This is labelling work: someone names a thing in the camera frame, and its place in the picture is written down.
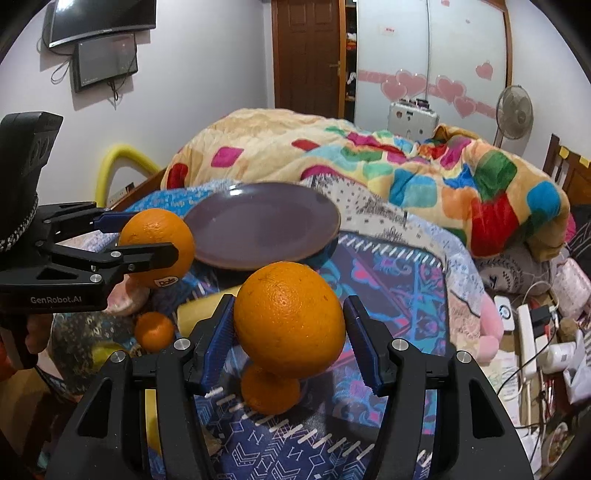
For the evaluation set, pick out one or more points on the small tangerine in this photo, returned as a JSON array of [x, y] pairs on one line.
[[266, 393], [154, 331]]

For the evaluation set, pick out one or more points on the small black wall monitor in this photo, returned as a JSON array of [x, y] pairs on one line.
[[102, 59]]

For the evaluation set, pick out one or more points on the colourful patchwork blanket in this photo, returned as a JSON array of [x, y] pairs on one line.
[[491, 199]]

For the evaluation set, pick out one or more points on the white power strip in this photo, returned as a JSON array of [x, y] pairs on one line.
[[527, 343]]

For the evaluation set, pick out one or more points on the black wall television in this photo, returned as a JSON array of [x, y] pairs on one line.
[[71, 20]]

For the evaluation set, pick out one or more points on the white box appliance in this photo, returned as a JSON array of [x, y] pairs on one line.
[[412, 119]]

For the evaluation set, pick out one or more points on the yellow-green sugarcane stick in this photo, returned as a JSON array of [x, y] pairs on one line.
[[194, 311]]

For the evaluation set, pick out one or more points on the purple ceramic plate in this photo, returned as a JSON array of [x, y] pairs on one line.
[[251, 225]]

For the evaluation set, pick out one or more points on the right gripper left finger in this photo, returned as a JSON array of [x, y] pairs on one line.
[[106, 437]]

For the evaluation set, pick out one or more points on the peeled pomelo piece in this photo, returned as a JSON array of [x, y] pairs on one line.
[[126, 298]]

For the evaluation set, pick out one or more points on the standing electric fan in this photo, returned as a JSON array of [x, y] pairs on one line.
[[514, 114]]

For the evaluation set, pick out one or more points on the wooden headboard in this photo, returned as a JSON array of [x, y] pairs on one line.
[[570, 170]]

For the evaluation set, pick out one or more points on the yellow foam tube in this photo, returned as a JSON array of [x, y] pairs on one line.
[[119, 156]]

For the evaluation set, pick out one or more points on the white wardrobe with hearts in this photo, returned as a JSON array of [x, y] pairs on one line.
[[453, 54]]

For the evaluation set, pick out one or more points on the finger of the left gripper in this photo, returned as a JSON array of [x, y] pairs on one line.
[[68, 220], [113, 264]]

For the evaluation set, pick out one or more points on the large orange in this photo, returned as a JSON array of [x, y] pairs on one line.
[[289, 321]]

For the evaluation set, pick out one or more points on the brown wooden door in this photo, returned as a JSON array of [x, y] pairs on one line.
[[309, 48]]

